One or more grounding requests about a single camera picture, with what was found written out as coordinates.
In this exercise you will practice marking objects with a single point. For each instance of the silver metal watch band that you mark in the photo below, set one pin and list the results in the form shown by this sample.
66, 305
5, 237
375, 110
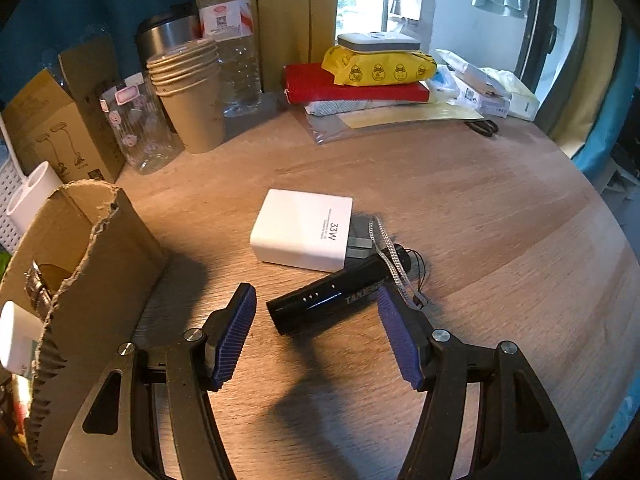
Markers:
35, 285

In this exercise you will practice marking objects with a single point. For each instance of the white plastic bottle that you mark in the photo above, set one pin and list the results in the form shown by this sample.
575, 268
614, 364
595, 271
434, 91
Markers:
17, 335

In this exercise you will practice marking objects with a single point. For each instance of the red flat packet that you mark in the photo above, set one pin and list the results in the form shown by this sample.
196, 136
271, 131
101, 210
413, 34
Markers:
360, 91

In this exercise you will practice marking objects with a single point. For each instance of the white desk lamp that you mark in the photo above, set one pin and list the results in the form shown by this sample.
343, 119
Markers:
35, 185

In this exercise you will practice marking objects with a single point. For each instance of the grey and white case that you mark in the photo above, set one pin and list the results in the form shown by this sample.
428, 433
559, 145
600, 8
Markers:
377, 42

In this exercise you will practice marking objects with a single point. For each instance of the clear plastic sleeve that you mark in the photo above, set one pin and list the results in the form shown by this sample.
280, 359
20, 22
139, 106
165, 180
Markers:
350, 115

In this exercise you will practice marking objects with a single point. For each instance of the white plastic basket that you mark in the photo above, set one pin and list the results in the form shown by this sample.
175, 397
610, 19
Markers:
9, 195

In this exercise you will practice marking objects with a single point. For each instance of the black scissors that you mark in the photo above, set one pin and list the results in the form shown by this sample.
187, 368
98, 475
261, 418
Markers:
484, 127

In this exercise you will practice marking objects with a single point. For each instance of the white power adapter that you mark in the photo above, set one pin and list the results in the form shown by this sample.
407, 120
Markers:
300, 225

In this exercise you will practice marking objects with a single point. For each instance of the stack of paper cups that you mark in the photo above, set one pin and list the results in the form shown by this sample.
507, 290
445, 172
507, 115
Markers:
192, 110

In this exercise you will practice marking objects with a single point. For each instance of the gold and red tin can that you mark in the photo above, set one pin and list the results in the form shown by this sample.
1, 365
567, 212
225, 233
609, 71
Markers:
15, 400

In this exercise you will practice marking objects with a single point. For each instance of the clear cup with stickers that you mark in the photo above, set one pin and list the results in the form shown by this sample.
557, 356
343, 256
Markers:
140, 125

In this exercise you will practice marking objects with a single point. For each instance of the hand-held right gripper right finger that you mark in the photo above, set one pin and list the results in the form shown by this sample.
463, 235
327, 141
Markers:
398, 342

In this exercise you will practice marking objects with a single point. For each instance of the yellow curtain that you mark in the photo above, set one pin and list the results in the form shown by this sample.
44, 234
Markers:
295, 10

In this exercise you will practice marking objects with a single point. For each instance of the teal curtain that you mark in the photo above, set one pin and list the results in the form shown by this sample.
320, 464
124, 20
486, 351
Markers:
607, 130

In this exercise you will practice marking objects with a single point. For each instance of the clear water bottle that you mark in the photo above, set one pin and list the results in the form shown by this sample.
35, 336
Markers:
232, 60

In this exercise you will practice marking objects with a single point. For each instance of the stainless steel tumbler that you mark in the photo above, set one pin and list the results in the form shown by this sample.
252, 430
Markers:
165, 35

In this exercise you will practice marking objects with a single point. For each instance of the yellow wipes packet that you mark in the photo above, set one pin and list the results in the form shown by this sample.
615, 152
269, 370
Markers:
380, 67

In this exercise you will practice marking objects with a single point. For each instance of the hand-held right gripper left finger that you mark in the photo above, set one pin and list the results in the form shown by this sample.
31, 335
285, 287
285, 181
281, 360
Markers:
232, 336

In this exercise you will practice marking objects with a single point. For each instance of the printed cardboard box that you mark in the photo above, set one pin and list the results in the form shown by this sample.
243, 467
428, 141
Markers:
60, 125

